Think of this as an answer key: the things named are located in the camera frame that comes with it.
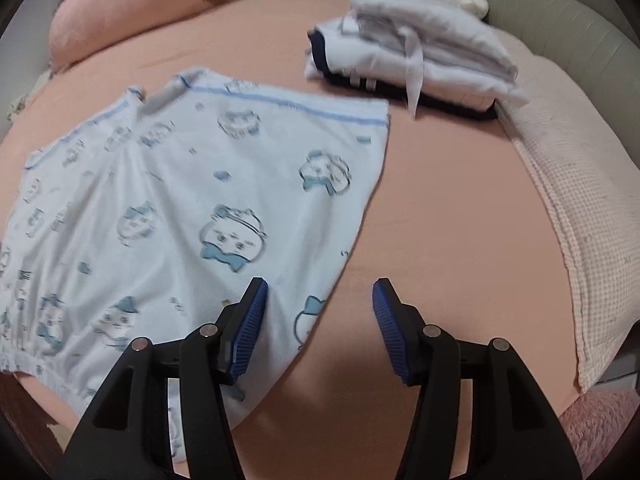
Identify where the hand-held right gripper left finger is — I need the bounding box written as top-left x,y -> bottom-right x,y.
65,277 -> 270,480

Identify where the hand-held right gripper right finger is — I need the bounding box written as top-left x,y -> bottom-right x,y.
372,278 -> 584,480

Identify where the light blue cartoon-print garment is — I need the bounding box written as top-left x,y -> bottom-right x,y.
0,65 -> 391,467

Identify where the pile of pale clothes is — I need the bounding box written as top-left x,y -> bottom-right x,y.
7,69 -> 52,122

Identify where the pink fluffy rug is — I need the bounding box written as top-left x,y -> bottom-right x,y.
557,389 -> 637,480

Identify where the rolled pink quilt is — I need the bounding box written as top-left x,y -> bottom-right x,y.
48,0 -> 242,74

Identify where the grey-green padded headboard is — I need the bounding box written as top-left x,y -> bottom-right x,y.
442,0 -> 640,162

